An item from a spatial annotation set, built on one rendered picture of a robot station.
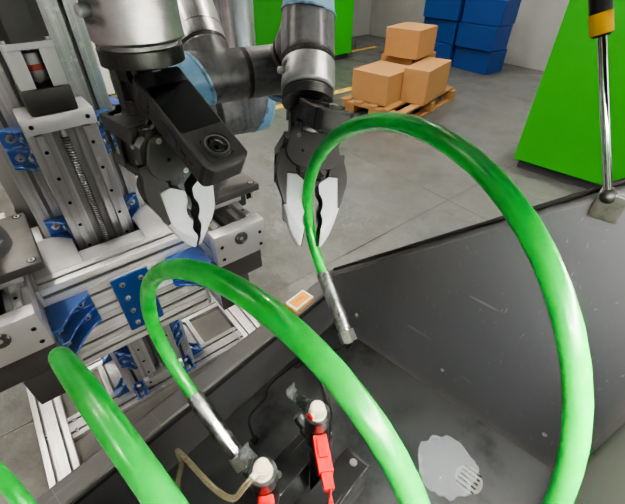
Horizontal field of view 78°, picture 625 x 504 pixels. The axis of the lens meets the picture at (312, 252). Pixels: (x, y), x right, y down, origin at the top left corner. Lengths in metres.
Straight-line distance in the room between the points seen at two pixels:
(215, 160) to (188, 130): 0.04
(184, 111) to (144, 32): 0.06
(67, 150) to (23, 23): 0.24
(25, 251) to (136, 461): 0.79
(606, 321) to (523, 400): 0.22
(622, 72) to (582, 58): 0.26
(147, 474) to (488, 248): 0.50
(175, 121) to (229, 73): 0.29
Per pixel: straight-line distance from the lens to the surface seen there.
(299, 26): 0.59
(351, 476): 0.58
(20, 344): 0.91
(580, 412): 0.25
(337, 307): 0.49
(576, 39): 3.49
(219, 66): 0.63
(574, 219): 0.53
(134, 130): 0.40
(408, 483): 0.20
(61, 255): 1.08
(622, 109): 3.50
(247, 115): 0.96
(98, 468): 0.68
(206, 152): 0.33
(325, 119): 0.44
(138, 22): 0.37
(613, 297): 0.58
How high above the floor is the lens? 1.52
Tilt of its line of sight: 39 degrees down
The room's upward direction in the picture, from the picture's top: straight up
